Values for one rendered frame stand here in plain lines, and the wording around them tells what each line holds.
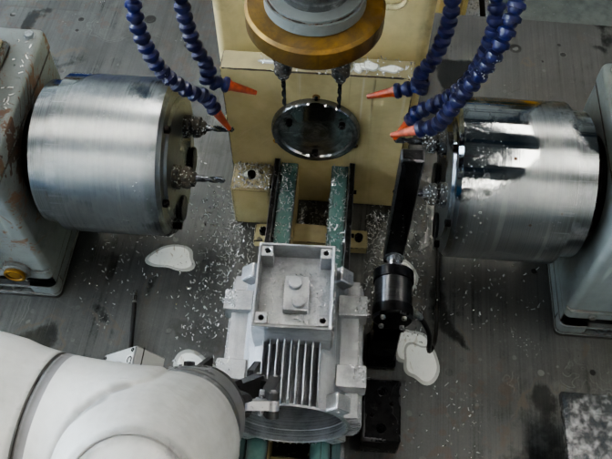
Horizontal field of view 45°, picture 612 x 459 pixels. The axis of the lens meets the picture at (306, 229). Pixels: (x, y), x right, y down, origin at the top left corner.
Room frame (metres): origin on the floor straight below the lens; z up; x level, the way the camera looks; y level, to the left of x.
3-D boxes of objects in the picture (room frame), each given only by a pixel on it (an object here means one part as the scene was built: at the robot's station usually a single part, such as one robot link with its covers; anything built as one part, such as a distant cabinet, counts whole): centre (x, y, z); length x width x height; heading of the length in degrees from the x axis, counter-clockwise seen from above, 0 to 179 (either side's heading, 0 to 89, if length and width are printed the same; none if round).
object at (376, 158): (0.86, -0.02, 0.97); 0.30 x 0.11 x 0.34; 85
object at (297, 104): (0.79, -0.02, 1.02); 0.15 x 0.02 x 0.15; 85
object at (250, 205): (0.78, 0.10, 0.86); 0.07 x 0.06 x 0.12; 85
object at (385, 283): (0.66, -0.18, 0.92); 0.45 x 0.13 x 0.24; 175
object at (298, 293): (0.44, 0.01, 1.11); 0.12 x 0.11 x 0.07; 177
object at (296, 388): (0.40, 0.02, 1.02); 0.20 x 0.19 x 0.19; 177
